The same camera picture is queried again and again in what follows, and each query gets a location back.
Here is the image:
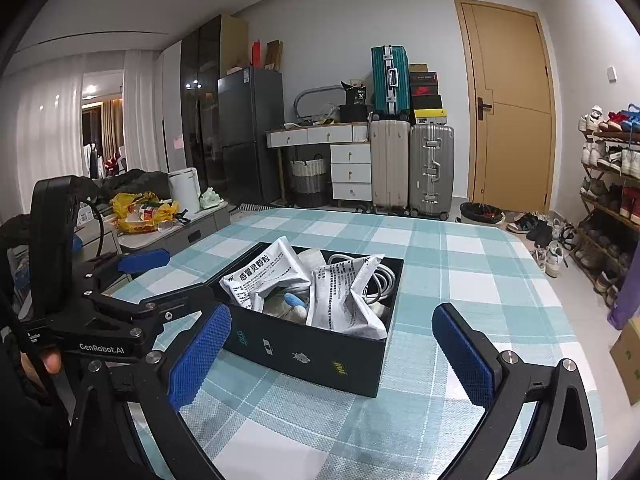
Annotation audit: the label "silver suitcase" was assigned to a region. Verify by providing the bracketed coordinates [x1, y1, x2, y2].
[409, 122, 456, 219]

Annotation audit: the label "teal suitcase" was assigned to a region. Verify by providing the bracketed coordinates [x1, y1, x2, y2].
[371, 45, 412, 121]

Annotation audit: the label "dark glossy tall cabinet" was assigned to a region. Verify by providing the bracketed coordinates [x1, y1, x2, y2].
[180, 14, 223, 197]

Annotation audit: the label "grey medicine packet small print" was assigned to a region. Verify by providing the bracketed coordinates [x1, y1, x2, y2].
[305, 255, 390, 341]

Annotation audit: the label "cardboard box green print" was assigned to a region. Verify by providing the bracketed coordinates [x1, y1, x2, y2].
[610, 317, 640, 407]

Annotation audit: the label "stack of shoe boxes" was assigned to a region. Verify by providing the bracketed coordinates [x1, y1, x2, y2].
[409, 63, 444, 126]

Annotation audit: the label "white charging cable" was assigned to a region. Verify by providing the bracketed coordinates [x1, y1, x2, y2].
[327, 255, 401, 319]

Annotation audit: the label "white desk with drawers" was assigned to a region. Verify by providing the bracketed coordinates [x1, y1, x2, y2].
[266, 122, 374, 209]

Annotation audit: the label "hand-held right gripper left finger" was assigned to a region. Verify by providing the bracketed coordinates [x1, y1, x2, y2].
[67, 304, 232, 480]

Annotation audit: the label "grey medicine packet large print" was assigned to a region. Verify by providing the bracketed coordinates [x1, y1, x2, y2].
[220, 236, 314, 314]

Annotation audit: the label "curved metal tube frame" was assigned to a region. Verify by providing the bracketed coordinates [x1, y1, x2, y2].
[293, 86, 347, 126]

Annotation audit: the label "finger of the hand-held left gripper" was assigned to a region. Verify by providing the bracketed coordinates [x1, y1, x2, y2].
[74, 248, 172, 292]
[92, 282, 221, 345]

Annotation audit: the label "black round basket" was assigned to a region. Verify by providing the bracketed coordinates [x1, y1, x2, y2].
[459, 201, 506, 225]

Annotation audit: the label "grey and white woven basket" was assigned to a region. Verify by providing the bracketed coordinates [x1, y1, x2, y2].
[289, 157, 331, 209]

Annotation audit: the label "black cardboard box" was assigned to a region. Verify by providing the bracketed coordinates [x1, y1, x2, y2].
[207, 242, 405, 399]

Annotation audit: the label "person's left forearm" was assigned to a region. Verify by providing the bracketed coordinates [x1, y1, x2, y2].
[0, 330, 76, 480]

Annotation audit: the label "beige suitcase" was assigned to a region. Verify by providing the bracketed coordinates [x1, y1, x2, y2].
[369, 119, 412, 214]

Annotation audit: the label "tan cardboard box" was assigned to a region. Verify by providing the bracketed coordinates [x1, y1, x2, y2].
[220, 14, 250, 74]

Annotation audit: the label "black bag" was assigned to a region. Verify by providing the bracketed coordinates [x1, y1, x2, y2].
[340, 80, 371, 122]

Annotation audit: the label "black cable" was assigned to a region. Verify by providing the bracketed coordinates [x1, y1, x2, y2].
[75, 195, 107, 261]

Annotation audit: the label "white sheer curtain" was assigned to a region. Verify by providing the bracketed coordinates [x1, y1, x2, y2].
[14, 55, 167, 182]

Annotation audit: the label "yellow wooden door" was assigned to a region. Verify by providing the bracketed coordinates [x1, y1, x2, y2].
[454, 0, 559, 214]

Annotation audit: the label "pile of loose shoes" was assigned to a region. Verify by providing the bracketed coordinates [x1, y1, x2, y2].
[506, 210, 577, 279]

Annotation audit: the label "white kettle appliance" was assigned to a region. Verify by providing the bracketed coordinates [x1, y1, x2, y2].
[167, 167, 202, 216]

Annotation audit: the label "teal checked tablecloth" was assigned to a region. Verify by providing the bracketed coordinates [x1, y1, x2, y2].
[102, 207, 609, 480]

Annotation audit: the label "yellow plastic bag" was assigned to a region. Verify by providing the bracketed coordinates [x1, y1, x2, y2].
[110, 191, 180, 235]

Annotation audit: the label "purple bag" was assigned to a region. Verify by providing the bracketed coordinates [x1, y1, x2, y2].
[607, 280, 640, 332]

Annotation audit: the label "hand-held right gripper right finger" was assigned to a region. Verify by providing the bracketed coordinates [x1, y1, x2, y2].
[432, 304, 599, 480]

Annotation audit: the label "grey side table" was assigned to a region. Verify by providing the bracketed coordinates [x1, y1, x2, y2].
[117, 202, 232, 257]

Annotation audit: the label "brown flat carton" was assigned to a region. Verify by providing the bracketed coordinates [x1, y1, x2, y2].
[265, 40, 285, 71]

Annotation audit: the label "rows of sneakers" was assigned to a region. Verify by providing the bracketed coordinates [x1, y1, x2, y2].
[579, 104, 640, 306]

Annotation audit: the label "dark grey fridge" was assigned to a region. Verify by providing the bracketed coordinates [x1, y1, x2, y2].
[217, 66, 285, 206]

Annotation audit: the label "dark clothes pile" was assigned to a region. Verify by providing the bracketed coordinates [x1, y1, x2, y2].
[97, 169, 174, 202]

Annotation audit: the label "wooden shoe rack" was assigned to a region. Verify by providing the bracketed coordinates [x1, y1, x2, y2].
[575, 105, 640, 307]

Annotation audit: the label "white tall cabinet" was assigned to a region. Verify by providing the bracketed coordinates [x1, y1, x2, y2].
[155, 40, 184, 177]

